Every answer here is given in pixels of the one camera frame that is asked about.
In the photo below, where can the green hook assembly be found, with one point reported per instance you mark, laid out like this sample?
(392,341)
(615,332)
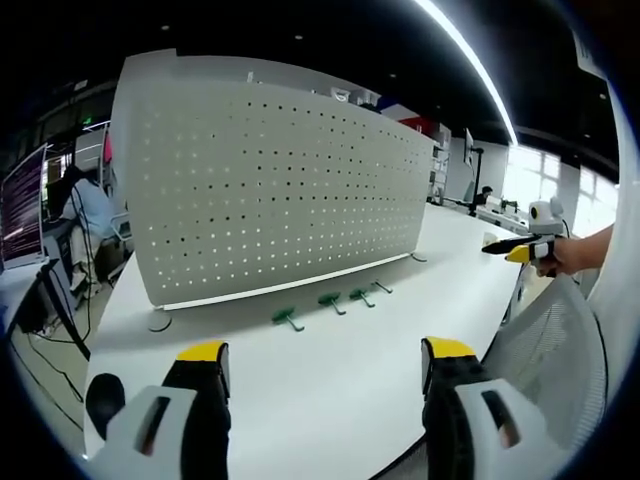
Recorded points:
(283,316)
(328,299)
(358,293)

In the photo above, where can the white mesh office chair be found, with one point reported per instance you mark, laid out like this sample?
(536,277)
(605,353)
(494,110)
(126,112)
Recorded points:
(555,350)

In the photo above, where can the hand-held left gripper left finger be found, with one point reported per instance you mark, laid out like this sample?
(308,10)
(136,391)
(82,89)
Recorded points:
(150,450)

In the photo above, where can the ceiling light strip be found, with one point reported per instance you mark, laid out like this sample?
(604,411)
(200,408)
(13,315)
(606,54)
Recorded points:
(480,65)

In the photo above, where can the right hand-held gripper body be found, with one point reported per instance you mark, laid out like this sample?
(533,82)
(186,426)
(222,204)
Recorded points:
(544,225)

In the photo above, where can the computer monitor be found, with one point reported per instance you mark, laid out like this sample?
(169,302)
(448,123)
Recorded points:
(20,210)

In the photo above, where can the white storage shelf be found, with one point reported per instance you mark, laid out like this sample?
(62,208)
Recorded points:
(440,165)

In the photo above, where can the red and blue banner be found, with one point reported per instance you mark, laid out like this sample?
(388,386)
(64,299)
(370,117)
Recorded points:
(407,117)

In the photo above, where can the person's right hand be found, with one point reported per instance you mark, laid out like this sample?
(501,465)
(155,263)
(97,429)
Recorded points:
(565,257)

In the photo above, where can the black round object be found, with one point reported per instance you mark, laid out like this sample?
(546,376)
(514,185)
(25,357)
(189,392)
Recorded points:
(104,402)

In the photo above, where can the white perforated mounting plate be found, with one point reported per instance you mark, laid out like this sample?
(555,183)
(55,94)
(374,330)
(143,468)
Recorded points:
(270,190)

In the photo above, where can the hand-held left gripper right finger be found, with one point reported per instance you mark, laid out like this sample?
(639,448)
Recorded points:
(450,430)

